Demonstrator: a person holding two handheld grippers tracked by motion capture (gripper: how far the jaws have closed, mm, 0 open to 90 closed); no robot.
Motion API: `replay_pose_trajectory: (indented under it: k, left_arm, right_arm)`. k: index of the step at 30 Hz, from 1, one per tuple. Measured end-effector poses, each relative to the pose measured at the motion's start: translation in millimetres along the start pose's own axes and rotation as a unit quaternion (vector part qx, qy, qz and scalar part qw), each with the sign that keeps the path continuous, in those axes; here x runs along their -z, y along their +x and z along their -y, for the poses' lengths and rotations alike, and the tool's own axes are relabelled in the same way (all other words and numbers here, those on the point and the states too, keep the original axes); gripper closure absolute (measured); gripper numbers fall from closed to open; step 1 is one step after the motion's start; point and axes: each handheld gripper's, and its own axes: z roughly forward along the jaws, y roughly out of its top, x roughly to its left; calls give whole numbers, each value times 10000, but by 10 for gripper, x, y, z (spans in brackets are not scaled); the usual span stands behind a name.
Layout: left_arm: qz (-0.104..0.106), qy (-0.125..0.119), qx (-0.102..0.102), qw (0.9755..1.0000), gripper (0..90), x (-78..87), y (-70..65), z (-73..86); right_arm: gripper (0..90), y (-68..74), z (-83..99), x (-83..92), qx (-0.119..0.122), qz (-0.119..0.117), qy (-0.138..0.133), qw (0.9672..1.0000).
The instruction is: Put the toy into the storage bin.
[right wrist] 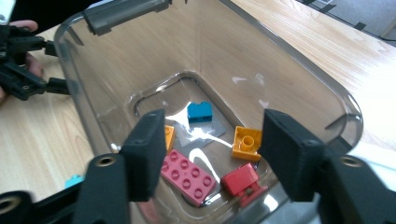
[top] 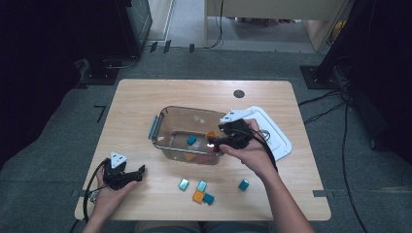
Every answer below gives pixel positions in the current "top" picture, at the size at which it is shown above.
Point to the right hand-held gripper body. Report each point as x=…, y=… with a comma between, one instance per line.
x=238, y=136

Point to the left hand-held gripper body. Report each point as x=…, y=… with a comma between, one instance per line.
x=116, y=176

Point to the square red toy block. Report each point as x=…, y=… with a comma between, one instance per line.
x=215, y=149

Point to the teal toy block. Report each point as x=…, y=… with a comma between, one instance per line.
x=208, y=198
x=191, y=140

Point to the white box lid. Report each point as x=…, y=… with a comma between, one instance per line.
x=275, y=136

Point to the shiny light blue toy block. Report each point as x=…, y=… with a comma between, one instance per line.
x=243, y=184
x=183, y=184
x=201, y=186

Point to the clear grey storage box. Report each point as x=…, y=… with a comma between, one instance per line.
x=178, y=124

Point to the person's right hand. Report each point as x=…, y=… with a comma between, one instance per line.
x=256, y=155

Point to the person's left hand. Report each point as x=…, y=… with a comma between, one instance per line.
x=108, y=202

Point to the grey tape strip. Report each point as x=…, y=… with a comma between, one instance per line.
x=79, y=193
x=322, y=193

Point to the round grey table grommet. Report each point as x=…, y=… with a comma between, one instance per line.
x=239, y=93

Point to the black stand base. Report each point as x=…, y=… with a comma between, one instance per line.
x=97, y=77
x=315, y=78

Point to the black curtain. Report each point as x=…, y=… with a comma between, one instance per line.
x=382, y=64
x=39, y=64

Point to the dark cabinet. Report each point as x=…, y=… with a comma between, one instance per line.
x=139, y=26

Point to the yellow object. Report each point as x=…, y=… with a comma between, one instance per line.
x=338, y=30

